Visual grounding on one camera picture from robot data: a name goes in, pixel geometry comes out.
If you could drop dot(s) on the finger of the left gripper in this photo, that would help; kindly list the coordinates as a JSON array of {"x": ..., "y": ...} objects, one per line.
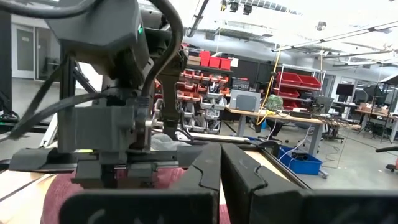
[
  {"x": 90, "y": 174},
  {"x": 141, "y": 172}
]

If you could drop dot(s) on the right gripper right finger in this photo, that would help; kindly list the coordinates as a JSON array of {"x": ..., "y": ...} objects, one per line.
[{"x": 311, "y": 208}]

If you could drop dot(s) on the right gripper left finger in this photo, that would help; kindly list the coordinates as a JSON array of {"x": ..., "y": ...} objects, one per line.
[{"x": 140, "y": 208}]

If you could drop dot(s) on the pink cloth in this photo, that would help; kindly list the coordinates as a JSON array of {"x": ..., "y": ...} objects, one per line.
[{"x": 53, "y": 199}]

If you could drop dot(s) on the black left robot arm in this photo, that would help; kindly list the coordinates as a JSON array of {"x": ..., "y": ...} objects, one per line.
[{"x": 93, "y": 31}]

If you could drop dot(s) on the blue plastic storage bin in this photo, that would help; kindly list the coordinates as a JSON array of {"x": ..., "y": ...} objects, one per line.
[{"x": 304, "y": 165}]

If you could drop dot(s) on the wooden workbench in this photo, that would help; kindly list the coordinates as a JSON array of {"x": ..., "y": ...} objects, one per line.
[{"x": 289, "y": 118}]

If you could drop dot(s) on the parts bin rack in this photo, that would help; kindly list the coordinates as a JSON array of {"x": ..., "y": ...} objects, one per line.
[{"x": 205, "y": 102}]

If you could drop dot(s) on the white door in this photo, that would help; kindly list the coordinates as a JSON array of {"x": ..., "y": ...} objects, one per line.
[{"x": 24, "y": 49}]

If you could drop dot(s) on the green bundle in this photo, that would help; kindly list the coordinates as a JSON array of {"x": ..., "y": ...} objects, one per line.
[{"x": 275, "y": 102}]

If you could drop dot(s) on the black computer monitor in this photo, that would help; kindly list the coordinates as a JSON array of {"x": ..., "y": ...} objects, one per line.
[{"x": 345, "y": 89}]

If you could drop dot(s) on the grey equipment box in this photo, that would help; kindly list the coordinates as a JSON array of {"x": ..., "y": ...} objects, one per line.
[{"x": 245, "y": 101}]

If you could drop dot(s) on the large red storage bin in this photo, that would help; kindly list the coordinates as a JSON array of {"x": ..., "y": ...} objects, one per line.
[
  {"x": 310, "y": 81},
  {"x": 289, "y": 79}
]

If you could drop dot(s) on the small red storage bin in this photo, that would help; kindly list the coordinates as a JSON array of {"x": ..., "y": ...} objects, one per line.
[
  {"x": 204, "y": 58},
  {"x": 225, "y": 64},
  {"x": 215, "y": 63}
]

